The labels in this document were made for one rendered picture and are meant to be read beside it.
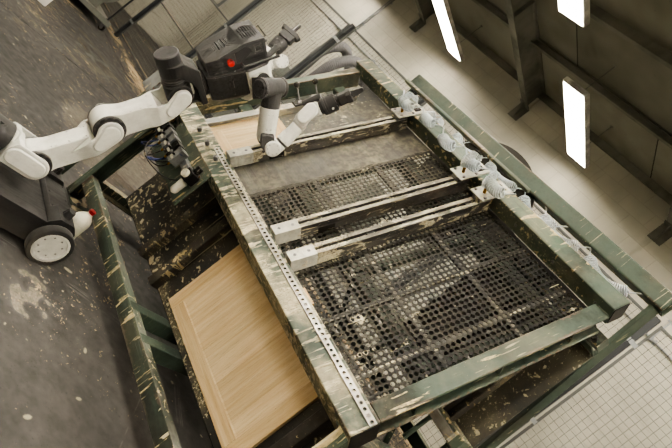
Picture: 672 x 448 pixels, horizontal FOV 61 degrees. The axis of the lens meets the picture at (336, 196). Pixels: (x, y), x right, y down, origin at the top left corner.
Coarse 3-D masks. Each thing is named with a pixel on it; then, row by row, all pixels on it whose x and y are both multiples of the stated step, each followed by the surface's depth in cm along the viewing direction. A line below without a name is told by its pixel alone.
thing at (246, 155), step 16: (400, 112) 330; (416, 112) 331; (336, 128) 318; (352, 128) 319; (368, 128) 322; (384, 128) 328; (400, 128) 334; (304, 144) 307; (320, 144) 313; (240, 160) 293; (256, 160) 298
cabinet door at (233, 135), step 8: (248, 120) 325; (256, 120) 326; (280, 120) 328; (216, 128) 316; (224, 128) 317; (232, 128) 318; (240, 128) 319; (248, 128) 320; (256, 128) 320; (280, 128) 322; (216, 136) 311; (224, 136) 311; (232, 136) 312; (240, 136) 313; (248, 136) 314; (224, 144) 306; (232, 144) 307; (240, 144) 308; (248, 144) 308; (256, 144) 309; (224, 152) 301
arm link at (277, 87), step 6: (270, 78) 258; (276, 78) 261; (270, 84) 255; (276, 84) 258; (282, 84) 261; (270, 90) 255; (276, 90) 258; (282, 90) 261; (270, 96) 259; (276, 96) 260; (264, 102) 262; (270, 102) 260; (276, 102) 261; (270, 108) 262; (276, 108) 263
